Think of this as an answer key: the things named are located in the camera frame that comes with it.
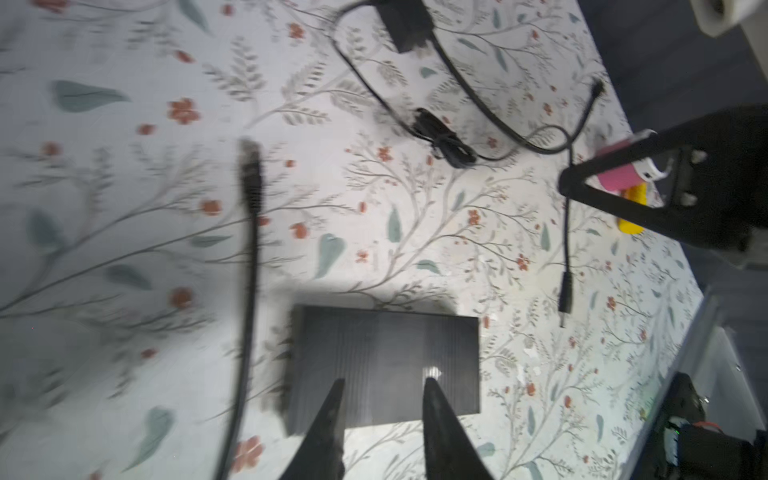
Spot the pink tape roll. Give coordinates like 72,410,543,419
596,129,672,192

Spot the yellow marker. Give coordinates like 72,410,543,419
617,183,648,235

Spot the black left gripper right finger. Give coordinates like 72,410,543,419
422,378,492,480

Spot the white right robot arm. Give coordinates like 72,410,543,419
559,1,767,253

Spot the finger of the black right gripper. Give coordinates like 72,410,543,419
558,116,720,240

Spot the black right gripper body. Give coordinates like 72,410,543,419
668,104,767,252

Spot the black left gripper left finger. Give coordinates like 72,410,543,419
280,379,346,480

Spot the black ethernet cable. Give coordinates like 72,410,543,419
212,137,266,480
428,35,606,156

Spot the black power adapter with cord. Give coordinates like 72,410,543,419
329,0,577,330

